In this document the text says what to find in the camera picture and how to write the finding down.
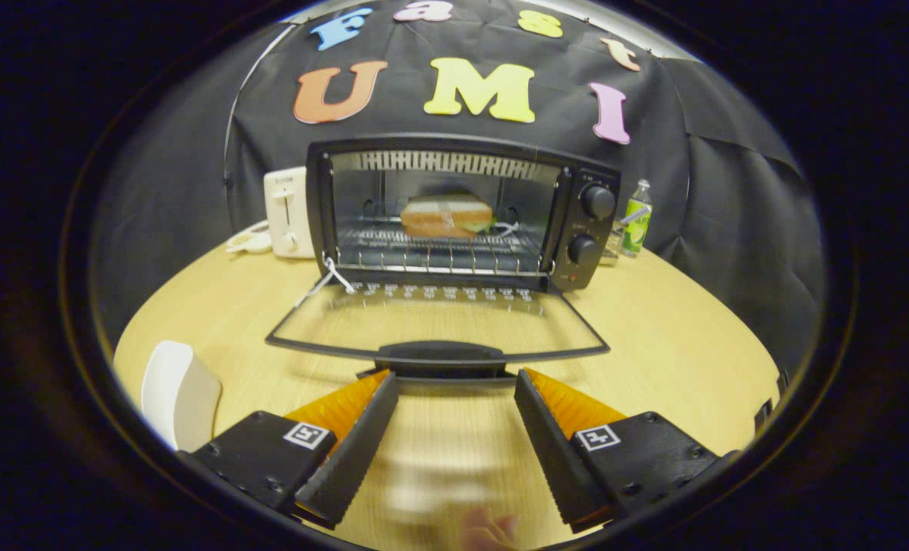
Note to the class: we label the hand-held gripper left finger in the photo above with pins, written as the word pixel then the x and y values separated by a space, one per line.
pixel 359 451

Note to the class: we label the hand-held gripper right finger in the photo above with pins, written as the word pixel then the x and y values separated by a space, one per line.
pixel 554 451

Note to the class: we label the black toaster oven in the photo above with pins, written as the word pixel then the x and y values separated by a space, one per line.
pixel 577 223

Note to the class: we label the toast sandwich with lettuce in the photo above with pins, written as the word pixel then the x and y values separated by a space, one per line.
pixel 443 216

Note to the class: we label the white pop-up toaster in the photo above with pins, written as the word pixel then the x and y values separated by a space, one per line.
pixel 290 214

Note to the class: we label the white rectangular plate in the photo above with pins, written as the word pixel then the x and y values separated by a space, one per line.
pixel 179 394

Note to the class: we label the small white snack dish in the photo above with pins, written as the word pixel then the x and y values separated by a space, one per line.
pixel 249 241

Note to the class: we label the green label drink bottle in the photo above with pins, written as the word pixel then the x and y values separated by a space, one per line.
pixel 636 222

